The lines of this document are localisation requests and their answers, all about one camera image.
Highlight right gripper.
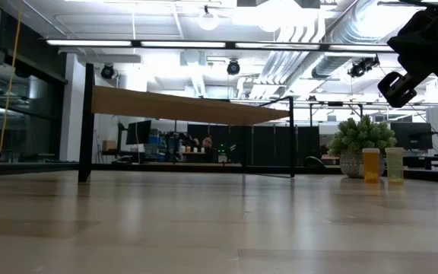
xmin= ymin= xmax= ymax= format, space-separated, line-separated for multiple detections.
xmin=377 ymin=0 xmax=438 ymax=108

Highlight yellow-green medicine bottle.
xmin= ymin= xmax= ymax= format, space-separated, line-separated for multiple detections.
xmin=385 ymin=147 xmax=405 ymax=185

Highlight orange medicine bottle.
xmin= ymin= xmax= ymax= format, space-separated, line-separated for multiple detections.
xmin=361 ymin=148 xmax=381 ymax=184

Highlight wide black computer monitor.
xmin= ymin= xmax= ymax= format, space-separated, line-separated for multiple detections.
xmin=389 ymin=121 xmax=433 ymax=151

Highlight black track spotlight cluster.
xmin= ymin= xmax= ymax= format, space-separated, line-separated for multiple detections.
xmin=347 ymin=56 xmax=380 ymax=79

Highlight green plant in patterned pot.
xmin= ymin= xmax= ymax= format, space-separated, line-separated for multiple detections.
xmin=327 ymin=114 xmax=398 ymax=179

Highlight black office chair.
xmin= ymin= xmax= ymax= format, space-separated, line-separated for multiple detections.
xmin=303 ymin=155 xmax=325 ymax=167

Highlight black room divider panels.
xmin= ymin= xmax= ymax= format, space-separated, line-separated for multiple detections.
xmin=186 ymin=124 xmax=321 ymax=167

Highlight black round ceiling spotlight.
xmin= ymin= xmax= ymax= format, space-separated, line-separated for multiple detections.
xmin=226 ymin=59 xmax=241 ymax=76
xmin=100 ymin=63 xmax=116 ymax=80

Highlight white globe ceiling lamp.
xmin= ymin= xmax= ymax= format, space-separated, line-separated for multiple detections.
xmin=198 ymin=11 xmax=220 ymax=31

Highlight silver ventilation duct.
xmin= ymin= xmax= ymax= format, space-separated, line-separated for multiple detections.
xmin=312 ymin=0 xmax=429 ymax=80

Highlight wooden shelf with black frame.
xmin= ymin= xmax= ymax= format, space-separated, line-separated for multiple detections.
xmin=77 ymin=62 xmax=296 ymax=183

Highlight black table edge rail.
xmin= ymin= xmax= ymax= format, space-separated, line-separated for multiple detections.
xmin=0 ymin=161 xmax=438 ymax=184

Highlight yellow hanging cable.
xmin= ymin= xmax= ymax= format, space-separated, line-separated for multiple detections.
xmin=0 ymin=0 xmax=24 ymax=163

